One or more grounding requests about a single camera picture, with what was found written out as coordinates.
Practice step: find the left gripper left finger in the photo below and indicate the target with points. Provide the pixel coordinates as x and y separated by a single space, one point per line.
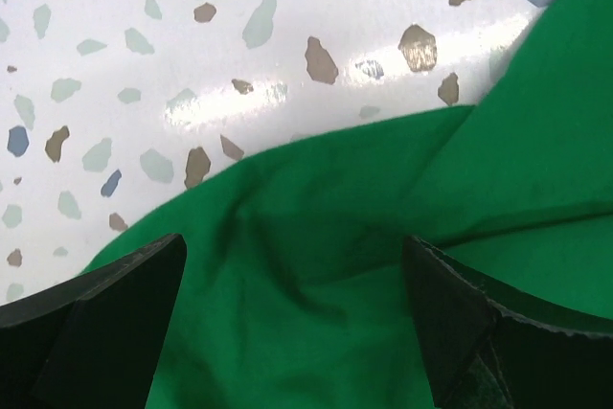
95 340

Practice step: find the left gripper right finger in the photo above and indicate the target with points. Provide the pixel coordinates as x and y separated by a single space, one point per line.
486 344

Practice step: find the green t shirt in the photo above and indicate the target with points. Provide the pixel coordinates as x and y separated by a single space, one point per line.
293 296

